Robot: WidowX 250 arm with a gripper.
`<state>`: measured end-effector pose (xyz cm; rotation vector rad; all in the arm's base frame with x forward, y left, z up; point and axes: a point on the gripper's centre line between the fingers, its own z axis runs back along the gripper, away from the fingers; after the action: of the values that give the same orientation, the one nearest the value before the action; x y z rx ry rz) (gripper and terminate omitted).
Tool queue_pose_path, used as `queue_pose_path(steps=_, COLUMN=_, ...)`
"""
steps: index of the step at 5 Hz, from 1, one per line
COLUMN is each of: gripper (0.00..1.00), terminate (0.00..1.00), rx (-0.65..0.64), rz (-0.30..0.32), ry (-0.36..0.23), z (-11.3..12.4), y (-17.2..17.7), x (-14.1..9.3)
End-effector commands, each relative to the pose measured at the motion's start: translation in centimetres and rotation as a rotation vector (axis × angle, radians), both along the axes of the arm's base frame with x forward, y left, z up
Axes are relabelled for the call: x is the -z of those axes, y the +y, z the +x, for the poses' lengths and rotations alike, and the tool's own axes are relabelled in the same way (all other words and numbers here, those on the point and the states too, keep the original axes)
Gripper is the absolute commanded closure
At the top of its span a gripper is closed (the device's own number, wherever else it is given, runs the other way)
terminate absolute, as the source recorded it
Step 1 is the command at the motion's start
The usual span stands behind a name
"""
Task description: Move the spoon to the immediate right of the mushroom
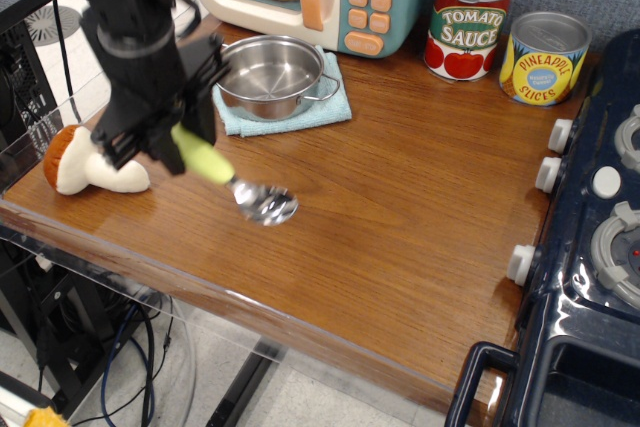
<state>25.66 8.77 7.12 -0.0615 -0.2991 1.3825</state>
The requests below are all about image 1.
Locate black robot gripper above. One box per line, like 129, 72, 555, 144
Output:
91, 34, 229, 176

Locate spoon with green handle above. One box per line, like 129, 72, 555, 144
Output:
171, 124, 299, 226

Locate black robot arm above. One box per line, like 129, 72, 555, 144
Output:
80, 0, 230, 175

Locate small steel pot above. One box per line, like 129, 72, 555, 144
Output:
217, 35, 341, 122

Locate plush mushroom toy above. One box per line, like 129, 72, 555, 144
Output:
43, 125, 151, 196

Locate light blue folded cloth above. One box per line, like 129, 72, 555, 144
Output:
212, 46, 352, 137

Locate tomato sauce can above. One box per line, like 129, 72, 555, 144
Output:
424, 0, 511, 81

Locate white stove knob bottom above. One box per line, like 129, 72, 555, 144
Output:
507, 245, 536, 287

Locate white stove knob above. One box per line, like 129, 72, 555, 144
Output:
507, 245, 536, 287
547, 119, 573, 154
535, 157, 562, 194

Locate white stove knob middle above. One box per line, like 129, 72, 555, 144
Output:
535, 157, 562, 194

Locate pineapple slices can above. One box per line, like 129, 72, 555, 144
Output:
499, 11, 592, 107

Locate white stove knob top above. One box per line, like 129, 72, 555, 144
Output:
547, 119, 573, 154

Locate dark blue toy stove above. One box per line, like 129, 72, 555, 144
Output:
446, 30, 639, 426

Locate blue cable under table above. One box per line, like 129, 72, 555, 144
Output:
99, 296, 156, 427

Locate black cable under table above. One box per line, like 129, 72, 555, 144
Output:
69, 291, 176, 427

